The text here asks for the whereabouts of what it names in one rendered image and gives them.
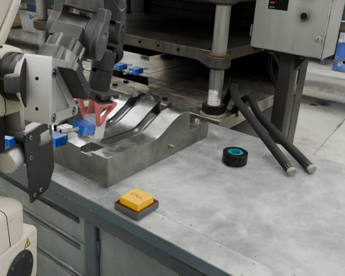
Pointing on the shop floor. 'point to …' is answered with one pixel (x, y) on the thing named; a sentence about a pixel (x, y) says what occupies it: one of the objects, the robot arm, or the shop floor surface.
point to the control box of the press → (293, 42)
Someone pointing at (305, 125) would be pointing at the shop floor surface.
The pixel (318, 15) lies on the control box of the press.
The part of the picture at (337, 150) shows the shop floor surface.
